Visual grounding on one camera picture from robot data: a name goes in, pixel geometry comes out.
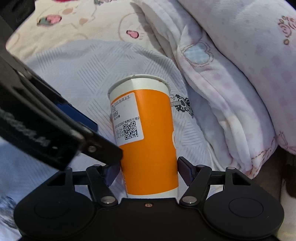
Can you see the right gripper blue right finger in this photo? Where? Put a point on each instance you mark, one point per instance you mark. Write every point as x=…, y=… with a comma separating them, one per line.
x=196, y=178

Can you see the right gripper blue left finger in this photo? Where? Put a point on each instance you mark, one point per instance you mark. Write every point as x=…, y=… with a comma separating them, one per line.
x=100, y=178

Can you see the orange paper cup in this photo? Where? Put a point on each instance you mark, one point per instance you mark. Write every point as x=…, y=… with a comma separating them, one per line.
x=144, y=130

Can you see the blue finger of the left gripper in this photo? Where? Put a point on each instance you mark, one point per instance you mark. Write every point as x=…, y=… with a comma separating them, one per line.
x=77, y=116

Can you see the folded pink checkered quilt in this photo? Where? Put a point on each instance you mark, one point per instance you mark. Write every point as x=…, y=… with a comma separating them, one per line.
x=239, y=57

